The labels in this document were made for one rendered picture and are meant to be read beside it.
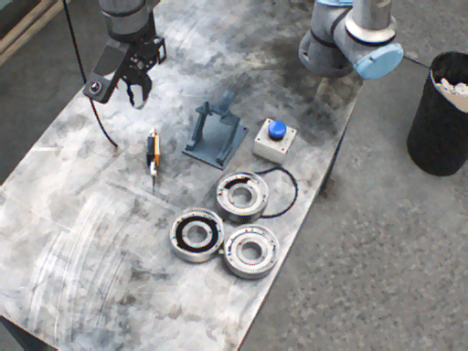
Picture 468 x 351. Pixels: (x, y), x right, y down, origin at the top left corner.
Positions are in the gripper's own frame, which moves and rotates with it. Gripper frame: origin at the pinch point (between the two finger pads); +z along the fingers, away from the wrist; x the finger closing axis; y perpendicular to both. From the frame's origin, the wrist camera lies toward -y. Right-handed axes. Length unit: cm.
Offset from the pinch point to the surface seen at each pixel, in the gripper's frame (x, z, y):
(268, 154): -21.5, 17.4, 14.4
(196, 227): -18.5, 15.9, -8.8
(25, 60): 123, 93, 56
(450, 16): -36, 110, 210
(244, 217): -25.4, 15.5, -2.4
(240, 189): -21.1, 16.9, 3.4
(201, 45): 9.6, 18.7, 36.9
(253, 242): -29.5, 16.3, -6.0
